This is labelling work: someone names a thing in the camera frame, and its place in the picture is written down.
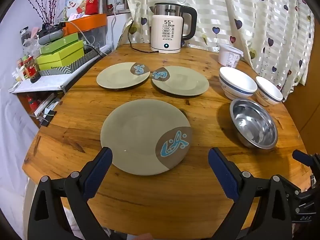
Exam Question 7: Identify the small white blue-banded bowl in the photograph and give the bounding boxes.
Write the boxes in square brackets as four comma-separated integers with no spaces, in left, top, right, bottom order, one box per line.
[255,76,283,106]

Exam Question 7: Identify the clear plastic bag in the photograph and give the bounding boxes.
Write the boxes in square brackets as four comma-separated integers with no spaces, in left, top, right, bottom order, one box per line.
[22,29,40,55]

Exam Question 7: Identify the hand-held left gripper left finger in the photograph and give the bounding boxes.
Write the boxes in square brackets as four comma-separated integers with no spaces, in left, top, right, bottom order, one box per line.
[27,146,113,240]

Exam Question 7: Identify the clear container with orange lid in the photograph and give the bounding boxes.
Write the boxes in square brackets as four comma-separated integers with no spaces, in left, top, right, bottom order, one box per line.
[61,13,113,55]

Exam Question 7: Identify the black kettle power cable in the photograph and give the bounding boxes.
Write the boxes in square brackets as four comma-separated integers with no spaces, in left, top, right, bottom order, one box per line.
[127,19,160,54]

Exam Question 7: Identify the grey handheld device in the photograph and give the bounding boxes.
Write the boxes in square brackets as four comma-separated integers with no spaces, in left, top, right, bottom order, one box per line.
[37,22,66,45]

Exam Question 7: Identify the chevron-patterned box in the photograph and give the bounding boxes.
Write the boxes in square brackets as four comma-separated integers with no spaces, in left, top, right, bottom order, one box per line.
[37,46,100,77]

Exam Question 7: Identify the heart-print striped curtain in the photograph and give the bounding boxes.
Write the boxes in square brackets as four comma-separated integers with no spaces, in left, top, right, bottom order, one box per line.
[124,0,315,88]

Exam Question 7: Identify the stainless steel bowl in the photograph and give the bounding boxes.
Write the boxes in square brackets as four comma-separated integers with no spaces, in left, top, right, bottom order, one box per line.
[229,98,279,148]

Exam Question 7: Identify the white plastic tub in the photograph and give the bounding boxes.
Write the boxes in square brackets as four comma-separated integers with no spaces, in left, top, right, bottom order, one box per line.
[217,43,244,68]

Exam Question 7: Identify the beige plate with fish print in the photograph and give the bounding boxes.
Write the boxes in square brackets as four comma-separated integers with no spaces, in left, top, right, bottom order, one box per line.
[151,66,210,96]
[96,62,151,90]
[100,99,192,176]

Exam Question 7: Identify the colourful cartoon package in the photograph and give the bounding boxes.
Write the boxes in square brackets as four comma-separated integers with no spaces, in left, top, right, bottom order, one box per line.
[59,0,89,20]

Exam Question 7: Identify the white cable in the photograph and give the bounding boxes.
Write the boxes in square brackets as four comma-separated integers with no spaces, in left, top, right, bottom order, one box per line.
[111,2,121,51]
[61,20,88,47]

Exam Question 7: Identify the dark green box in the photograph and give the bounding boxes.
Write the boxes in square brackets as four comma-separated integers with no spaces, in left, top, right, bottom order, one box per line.
[39,33,79,55]

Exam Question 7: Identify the purple dried branches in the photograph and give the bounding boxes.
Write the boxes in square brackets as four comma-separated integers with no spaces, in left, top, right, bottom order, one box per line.
[24,0,59,27]

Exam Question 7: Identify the lime green box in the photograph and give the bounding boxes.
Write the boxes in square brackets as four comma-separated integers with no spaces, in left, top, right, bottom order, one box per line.
[36,40,85,71]

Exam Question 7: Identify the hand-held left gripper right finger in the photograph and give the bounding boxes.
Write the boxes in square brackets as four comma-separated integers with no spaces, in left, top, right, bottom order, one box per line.
[208,147,293,240]

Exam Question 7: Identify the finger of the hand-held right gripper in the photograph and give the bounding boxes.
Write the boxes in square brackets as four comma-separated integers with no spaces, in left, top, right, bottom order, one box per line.
[292,149,320,172]

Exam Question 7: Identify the large white blue-banded bowl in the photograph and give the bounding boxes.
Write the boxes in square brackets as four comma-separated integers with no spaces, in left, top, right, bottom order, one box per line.
[219,67,258,100]

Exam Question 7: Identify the white electric kettle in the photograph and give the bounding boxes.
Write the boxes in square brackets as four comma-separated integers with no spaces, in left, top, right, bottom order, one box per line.
[149,2,198,54]

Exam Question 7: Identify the white shelf board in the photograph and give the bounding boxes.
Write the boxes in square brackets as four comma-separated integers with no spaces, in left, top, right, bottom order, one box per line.
[9,74,75,94]

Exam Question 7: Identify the wooden cabinet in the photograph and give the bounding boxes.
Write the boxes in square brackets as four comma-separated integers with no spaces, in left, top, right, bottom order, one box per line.
[285,5,320,153]

